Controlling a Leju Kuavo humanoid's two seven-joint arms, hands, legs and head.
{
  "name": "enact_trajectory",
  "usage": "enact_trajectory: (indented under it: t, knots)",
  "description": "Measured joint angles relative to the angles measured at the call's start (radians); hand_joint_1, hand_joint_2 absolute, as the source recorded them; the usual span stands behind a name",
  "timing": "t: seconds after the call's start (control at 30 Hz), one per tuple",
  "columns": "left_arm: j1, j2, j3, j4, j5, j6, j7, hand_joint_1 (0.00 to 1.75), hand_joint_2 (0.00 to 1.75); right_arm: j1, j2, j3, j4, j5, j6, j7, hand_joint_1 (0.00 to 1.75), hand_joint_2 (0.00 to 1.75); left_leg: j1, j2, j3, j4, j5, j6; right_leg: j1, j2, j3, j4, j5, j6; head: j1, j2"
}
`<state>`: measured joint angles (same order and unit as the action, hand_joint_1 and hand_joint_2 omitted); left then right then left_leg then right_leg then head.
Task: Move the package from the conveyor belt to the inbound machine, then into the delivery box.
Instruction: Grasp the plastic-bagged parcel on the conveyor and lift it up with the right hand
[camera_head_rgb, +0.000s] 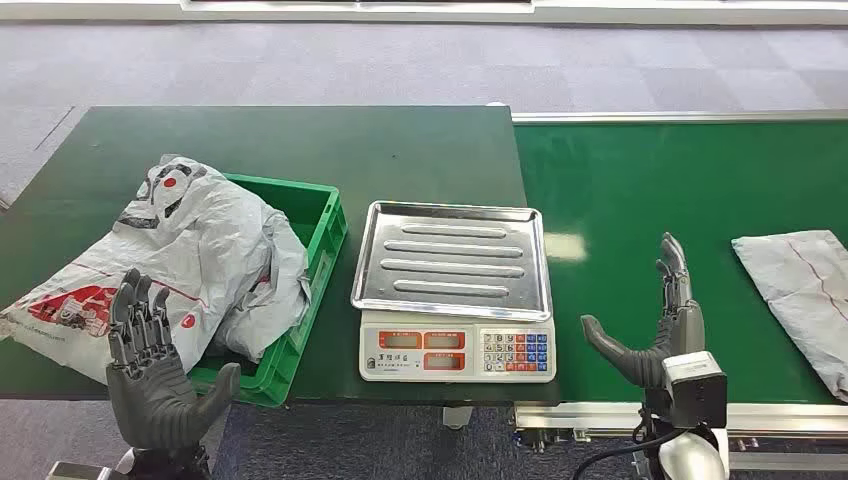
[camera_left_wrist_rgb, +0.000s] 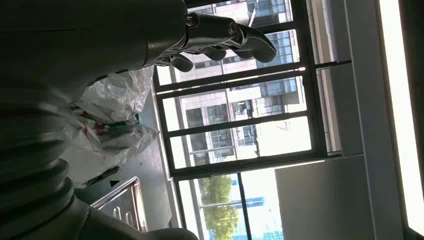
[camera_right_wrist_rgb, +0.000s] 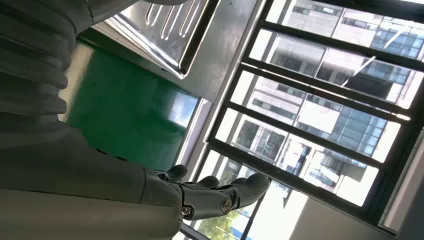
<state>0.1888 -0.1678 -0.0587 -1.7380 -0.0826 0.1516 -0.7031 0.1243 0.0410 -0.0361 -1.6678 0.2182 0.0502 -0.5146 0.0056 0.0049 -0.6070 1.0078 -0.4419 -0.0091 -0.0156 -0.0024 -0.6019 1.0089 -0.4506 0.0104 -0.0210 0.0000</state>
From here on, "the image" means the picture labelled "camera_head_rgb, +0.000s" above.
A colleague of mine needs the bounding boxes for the white electronic scale steel pan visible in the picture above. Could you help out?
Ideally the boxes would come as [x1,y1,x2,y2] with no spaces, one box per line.
[349,200,558,385]

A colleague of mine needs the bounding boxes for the large grey red-printed mail bag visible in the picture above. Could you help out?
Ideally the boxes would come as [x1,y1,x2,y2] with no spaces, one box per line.
[0,154,293,386]

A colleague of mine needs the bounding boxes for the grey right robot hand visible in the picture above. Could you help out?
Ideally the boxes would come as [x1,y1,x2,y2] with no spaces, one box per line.
[580,231,708,392]

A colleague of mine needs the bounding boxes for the plain grey crumpled mail bag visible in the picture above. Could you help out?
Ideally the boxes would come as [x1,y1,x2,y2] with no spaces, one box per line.
[213,206,313,364]

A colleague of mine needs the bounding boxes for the green plastic crate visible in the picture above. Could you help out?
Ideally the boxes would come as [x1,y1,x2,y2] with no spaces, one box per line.
[187,172,350,409]

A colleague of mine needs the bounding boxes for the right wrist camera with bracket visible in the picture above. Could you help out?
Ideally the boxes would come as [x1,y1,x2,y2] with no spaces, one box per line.
[661,351,729,430]

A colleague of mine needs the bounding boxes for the green conveyor belt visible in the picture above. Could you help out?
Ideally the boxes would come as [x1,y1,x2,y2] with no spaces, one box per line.
[513,121,848,406]

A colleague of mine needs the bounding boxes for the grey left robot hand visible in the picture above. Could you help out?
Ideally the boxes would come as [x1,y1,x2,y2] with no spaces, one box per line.
[105,268,243,452]

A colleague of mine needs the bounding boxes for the dark green table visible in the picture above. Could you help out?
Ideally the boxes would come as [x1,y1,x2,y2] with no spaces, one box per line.
[0,105,566,407]

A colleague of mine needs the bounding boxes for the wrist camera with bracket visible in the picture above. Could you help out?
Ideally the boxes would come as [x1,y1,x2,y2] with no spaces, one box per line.
[44,460,113,480]
[661,351,729,430]

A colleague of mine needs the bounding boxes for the grey mail bag package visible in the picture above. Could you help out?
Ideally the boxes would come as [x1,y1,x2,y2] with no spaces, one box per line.
[731,229,848,405]

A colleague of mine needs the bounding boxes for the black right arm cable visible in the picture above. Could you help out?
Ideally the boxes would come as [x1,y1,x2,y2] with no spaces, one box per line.
[571,427,692,480]

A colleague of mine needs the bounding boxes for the white wall ledge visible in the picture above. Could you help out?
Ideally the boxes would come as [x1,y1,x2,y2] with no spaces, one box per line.
[0,0,848,27]

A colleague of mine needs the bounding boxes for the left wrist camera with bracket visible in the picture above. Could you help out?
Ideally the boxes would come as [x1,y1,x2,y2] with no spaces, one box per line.
[44,460,113,480]

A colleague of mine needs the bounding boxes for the white table foot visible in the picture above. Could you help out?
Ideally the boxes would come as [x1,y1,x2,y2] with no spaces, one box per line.
[441,405,476,431]

